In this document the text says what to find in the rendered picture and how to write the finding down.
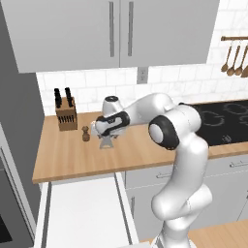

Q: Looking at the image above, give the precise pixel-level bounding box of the tall grey cupboard unit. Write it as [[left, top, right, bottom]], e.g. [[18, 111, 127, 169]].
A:
[[0, 3, 46, 227]]

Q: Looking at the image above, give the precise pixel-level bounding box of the silver cupboard door handle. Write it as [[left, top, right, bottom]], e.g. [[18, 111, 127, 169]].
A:
[[130, 196, 137, 219]]

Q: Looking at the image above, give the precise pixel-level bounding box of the long grey cupboard handle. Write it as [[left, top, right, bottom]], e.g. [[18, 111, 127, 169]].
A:
[[108, 1, 115, 58], [127, 1, 135, 57]]

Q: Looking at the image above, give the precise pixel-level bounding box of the black hob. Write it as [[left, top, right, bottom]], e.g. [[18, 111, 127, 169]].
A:
[[187, 99, 248, 147]]

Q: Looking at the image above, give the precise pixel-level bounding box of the narrow grey wall cupboard door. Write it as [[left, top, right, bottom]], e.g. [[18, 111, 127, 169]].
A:
[[119, 0, 221, 68]]

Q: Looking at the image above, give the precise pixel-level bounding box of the open white drawer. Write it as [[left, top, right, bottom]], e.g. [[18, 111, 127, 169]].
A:
[[33, 171, 140, 248]]

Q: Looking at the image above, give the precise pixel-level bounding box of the wooden tool rail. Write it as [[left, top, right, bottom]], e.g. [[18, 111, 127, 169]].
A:
[[220, 35, 248, 42]]

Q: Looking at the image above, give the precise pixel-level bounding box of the grey wall socket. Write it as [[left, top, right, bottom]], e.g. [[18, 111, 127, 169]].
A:
[[137, 66, 149, 85]]

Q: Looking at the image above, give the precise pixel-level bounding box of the grey drawer front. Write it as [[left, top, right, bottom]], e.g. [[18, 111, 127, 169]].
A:
[[124, 164, 175, 191], [205, 153, 248, 182]]

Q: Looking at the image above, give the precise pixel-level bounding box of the black knife handle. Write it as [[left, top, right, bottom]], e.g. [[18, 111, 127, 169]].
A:
[[53, 87, 63, 109], [64, 86, 75, 108]]

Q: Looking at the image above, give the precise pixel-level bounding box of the built-in grey oven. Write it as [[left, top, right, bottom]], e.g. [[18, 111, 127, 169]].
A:
[[0, 122, 37, 248]]

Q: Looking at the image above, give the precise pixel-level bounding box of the hanging wooden spoon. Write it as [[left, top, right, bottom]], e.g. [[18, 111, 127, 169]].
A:
[[240, 57, 248, 78], [233, 45, 248, 78], [220, 42, 233, 73], [226, 45, 242, 78]]

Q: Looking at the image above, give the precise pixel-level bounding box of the wide grey wall cupboard door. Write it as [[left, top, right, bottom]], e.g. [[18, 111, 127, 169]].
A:
[[0, 0, 121, 74]]

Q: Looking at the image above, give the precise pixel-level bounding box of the grey base cupboard door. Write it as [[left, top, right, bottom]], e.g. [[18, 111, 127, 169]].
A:
[[193, 173, 248, 231], [125, 187, 170, 242]]

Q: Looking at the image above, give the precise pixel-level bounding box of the brown wooden knife block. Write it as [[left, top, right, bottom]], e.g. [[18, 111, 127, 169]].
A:
[[54, 96, 78, 132]]

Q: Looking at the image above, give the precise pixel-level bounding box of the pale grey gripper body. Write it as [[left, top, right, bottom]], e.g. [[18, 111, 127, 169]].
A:
[[99, 134, 115, 150]]

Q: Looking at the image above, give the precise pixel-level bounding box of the small brown pepper mill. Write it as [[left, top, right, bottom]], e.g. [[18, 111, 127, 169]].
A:
[[81, 125, 91, 142]]

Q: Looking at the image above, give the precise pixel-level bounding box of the silver drawer handle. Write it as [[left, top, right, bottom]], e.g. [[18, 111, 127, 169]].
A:
[[229, 160, 248, 169], [155, 171, 172, 179]]

